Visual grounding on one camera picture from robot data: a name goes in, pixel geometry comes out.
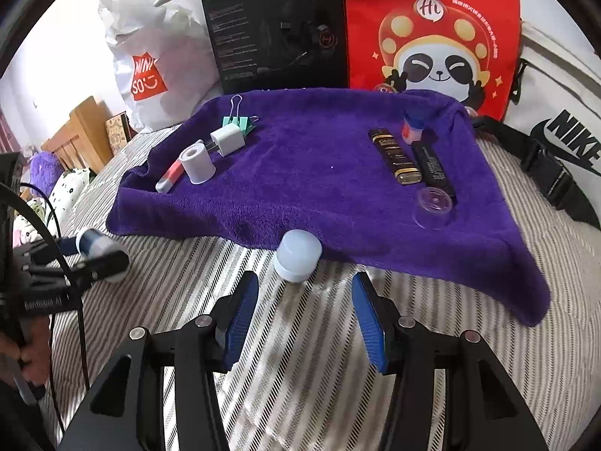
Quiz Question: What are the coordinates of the green binder clip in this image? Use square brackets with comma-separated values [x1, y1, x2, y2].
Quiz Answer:
[222, 95, 260, 138]

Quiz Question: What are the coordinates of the black cardboard box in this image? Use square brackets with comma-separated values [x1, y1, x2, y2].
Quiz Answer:
[154, 0, 350, 95]

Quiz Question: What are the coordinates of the small blue-lidded jar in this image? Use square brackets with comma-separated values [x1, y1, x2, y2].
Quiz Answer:
[401, 110, 427, 145]

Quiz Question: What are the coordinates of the wooden headboard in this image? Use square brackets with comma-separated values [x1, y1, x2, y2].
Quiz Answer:
[41, 95, 114, 174]

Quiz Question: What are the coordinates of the white shopping bag red logo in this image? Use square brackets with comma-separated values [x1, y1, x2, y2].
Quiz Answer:
[98, 0, 221, 135]

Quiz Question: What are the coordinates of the white dotted plush toy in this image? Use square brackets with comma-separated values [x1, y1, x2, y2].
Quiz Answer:
[47, 166, 99, 217]

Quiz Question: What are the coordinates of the person's left hand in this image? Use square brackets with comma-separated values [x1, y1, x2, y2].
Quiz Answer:
[0, 317, 53, 388]

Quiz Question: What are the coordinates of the blue and white cylinder bottle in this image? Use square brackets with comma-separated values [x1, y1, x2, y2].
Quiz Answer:
[75, 228, 130, 283]

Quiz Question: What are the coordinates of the white charger plug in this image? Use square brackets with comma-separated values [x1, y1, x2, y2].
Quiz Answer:
[203, 125, 246, 157]

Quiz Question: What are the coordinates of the black and gold tube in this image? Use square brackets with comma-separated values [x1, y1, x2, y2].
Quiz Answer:
[368, 128, 422, 184]

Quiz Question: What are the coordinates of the brown picture frame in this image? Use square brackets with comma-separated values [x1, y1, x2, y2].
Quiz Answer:
[104, 111, 137, 156]

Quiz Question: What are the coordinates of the red panda print bag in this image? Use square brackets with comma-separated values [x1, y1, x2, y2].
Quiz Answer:
[339, 0, 523, 123]

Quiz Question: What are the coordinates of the purple plush toy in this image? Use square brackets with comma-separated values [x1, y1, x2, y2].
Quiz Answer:
[26, 150, 64, 193]

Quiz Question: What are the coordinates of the black cable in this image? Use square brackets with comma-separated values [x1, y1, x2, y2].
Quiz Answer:
[19, 181, 95, 426]

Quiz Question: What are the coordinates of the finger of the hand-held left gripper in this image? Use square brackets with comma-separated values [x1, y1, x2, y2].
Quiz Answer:
[26, 236, 90, 266]
[23, 250, 131, 288]

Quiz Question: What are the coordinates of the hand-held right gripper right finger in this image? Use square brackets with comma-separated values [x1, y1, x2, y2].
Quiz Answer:
[351, 272, 550, 451]

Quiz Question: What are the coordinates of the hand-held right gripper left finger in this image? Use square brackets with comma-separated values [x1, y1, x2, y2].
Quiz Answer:
[56, 270, 260, 451]

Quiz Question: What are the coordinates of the pink and grey tool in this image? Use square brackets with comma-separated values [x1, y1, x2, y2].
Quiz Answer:
[156, 160, 184, 193]

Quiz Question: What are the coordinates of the purple towel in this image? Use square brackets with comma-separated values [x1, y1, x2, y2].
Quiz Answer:
[107, 88, 551, 327]

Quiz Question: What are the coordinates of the white tape roll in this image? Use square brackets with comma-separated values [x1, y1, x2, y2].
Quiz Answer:
[181, 139, 217, 185]

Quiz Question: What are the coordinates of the striped bed sheet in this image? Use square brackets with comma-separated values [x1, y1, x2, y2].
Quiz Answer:
[38, 122, 601, 451]

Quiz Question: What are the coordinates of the white bag with black strap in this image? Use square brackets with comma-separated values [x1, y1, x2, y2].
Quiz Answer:
[470, 21, 601, 231]

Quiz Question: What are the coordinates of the clear plastic cap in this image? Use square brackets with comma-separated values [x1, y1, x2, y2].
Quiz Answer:
[413, 187, 455, 229]

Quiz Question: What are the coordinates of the white translucent round jar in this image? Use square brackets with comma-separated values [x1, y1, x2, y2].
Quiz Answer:
[273, 229, 323, 283]

